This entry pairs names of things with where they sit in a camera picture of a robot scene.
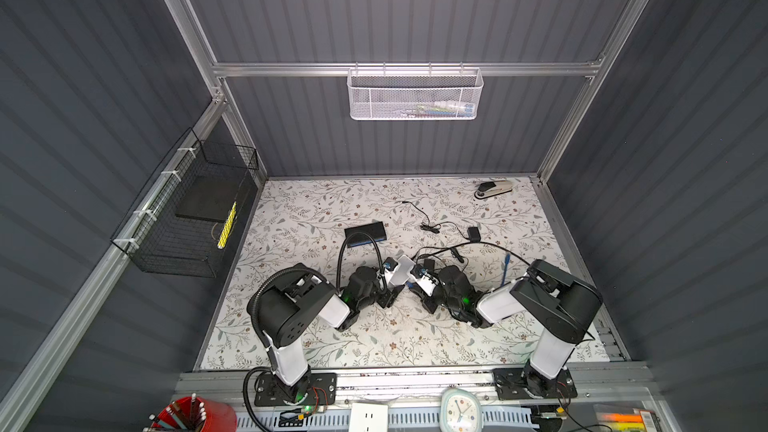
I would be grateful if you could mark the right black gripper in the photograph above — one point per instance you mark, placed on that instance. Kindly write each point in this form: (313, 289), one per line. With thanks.
(425, 300)

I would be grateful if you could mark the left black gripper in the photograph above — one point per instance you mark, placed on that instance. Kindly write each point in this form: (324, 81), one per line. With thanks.
(389, 298)

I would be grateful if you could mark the black power adapter with cable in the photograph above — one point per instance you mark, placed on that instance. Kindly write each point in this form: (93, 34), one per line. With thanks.
(438, 253)

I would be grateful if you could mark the white network switch box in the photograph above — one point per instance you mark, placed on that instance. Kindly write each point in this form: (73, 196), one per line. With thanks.
(403, 271)

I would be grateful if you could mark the black network switch box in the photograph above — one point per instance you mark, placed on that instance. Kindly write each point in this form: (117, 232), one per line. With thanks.
(365, 234)

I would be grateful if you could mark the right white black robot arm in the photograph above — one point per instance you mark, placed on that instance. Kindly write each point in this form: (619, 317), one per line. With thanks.
(562, 303)

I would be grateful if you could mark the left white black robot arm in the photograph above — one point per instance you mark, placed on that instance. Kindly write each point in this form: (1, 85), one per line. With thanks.
(291, 299)

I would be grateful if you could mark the white analog clock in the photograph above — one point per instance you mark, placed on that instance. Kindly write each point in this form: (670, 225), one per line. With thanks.
(460, 411)

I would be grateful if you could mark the black white stapler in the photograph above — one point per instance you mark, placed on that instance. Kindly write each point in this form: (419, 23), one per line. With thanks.
(489, 189)

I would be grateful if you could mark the yellow marker in basket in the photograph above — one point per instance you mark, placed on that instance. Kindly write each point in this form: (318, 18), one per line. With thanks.
(227, 227)

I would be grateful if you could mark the black pad in basket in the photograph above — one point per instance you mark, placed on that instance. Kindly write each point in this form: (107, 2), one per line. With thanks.
(208, 199)

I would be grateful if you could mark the red pencil cup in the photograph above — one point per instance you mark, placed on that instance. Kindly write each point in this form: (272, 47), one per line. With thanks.
(194, 413)

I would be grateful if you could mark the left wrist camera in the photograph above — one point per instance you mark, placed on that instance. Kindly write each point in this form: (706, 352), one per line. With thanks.
(390, 265)

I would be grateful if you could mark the white wall power socket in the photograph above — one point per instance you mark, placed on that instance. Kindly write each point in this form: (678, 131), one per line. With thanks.
(368, 417)

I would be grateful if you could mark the white wire mesh basket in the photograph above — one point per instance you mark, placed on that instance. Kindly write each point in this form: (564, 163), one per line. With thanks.
(420, 94)

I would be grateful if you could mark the black wire wall basket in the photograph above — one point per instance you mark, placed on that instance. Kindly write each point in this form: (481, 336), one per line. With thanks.
(158, 242)

